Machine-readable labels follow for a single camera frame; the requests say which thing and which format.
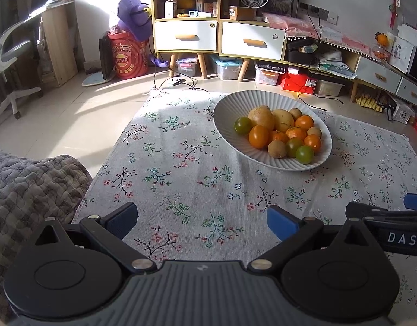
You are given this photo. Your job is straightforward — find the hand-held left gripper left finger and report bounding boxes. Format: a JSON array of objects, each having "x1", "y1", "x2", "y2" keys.
[{"x1": 24, "y1": 201, "x2": 158, "y2": 274}]

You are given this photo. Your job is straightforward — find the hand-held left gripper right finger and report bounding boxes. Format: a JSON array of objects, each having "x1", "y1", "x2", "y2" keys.
[{"x1": 247, "y1": 205, "x2": 379, "y2": 274}]

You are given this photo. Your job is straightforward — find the oblong orange tomato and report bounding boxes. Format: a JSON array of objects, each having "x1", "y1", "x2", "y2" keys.
[{"x1": 248, "y1": 125, "x2": 271, "y2": 149}]

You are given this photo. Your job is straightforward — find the orange mandarin with stem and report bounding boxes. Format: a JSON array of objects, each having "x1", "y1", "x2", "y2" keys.
[{"x1": 285, "y1": 127, "x2": 307, "y2": 140}]

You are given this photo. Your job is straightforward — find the yellow spotted citrus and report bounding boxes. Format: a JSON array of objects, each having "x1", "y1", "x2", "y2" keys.
[{"x1": 271, "y1": 109, "x2": 295, "y2": 133}]

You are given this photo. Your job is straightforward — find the dark green tomato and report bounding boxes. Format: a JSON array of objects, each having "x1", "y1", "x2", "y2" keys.
[{"x1": 234, "y1": 117, "x2": 252, "y2": 135}]

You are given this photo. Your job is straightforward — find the large round yellow grapefruit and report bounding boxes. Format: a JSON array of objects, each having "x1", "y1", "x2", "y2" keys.
[{"x1": 247, "y1": 105, "x2": 275, "y2": 130}]

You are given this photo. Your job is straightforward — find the white ribbed bowl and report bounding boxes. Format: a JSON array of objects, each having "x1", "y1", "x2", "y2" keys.
[{"x1": 213, "y1": 90, "x2": 333, "y2": 171}]

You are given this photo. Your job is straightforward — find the floral tablecloth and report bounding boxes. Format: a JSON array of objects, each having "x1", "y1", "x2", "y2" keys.
[{"x1": 71, "y1": 88, "x2": 417, "y2": 323}]

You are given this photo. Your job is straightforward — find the grey quilted blanket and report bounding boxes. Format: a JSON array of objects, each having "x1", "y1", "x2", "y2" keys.
[{"x1": 0, "y1": 146, "x2": 94, "y2": 323}]

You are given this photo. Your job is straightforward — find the yellow egg tray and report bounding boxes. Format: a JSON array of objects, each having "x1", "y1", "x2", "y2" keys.
[{"x1": 356, "y1": 94, "x2": 384, "y2": 112}]

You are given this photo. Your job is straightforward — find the clear plastic box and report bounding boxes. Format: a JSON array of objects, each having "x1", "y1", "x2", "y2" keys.
[{"x1": 315, "y1": 80, "x2": 345, "y2": 96}]

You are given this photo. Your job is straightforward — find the low wooden media cabinet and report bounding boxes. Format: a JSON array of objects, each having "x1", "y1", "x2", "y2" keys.
[{"x1": 285, "y1": 37, "x2": 417, "y2": 109}]

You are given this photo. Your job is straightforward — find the pale round floor board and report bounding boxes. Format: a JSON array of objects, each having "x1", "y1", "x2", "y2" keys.
[{"x1": 81, "y1": 73, "x2": 116, "y2": 86}]

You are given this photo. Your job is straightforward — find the red box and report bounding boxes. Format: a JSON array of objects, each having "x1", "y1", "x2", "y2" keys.
[{"x1": 280, "y1": 71, "x2": 318, "y2": 95}]

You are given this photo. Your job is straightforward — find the clear bin black lid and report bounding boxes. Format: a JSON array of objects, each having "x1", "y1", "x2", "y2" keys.
[{"x1": 255, "y1": 63, "x2": 285, "y2": 86}]

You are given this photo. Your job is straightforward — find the pile of papers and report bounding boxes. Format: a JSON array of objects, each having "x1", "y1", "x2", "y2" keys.
[{"x1": 319, "y1": 50, "x2": 358, "y2": 77}]

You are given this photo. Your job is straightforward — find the red printed bucket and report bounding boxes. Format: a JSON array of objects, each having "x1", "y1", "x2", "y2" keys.
[{"x1": 108, "y1": 31, "x2": 149, "y2": 79}]

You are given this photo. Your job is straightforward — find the black panel heater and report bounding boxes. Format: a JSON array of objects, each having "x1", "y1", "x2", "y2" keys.
[{"x1": 99, "y1": 31, "x2": 115, "y2": 80}]

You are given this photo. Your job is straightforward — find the orange fruit ornament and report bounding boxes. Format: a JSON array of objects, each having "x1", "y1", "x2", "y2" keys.
[{"x1": 374, "y1": 32, "x2": 389, "y2": 58}]

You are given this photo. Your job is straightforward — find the small clear storage bin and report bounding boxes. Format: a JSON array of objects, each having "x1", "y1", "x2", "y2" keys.
[{"x1": 176, "y1": 57, "x2": 198, "y2": 77}]

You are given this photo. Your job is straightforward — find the clear bin blue lid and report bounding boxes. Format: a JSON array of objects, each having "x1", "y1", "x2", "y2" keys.
[{"x1": 210, "y1": 56, "x2": 243, "y2": 80}]

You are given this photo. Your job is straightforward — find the black storage box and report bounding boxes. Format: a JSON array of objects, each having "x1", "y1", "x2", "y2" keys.
[{"x1": 287, "y1": 38, "x2": 319, "y2": 64}]

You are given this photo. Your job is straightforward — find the white office chair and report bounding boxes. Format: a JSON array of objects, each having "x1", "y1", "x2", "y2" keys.
[{"x1": 0, "y1": 29, "x2": 43, "y2": 130}]

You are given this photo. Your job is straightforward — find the light wooden desk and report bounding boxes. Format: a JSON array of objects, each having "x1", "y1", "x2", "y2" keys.
[{"x1": 12, "y1": 0, "x2": 78, "y2": 87}]

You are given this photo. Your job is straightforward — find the pink tasselled cloth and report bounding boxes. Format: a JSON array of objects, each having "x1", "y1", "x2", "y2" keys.
[{"x1": 263, "y1": 13, "x2": 370, "y2": 57}]

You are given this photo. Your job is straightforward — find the purple hat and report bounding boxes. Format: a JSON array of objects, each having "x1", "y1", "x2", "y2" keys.
[{"x1": 117, "y1": 0, "x2": 151, "y2": 41}]

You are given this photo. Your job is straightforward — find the brown cardboard box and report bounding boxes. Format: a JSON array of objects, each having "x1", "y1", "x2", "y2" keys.
[{"x1": 229, "y1": 6, "x2": 257, "y2": 21}]

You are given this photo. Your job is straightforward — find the wall sockets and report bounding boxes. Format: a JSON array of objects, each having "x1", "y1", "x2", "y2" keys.
[{"x1": 298, "y1": 3, "x2": 340, "y2": 26}]

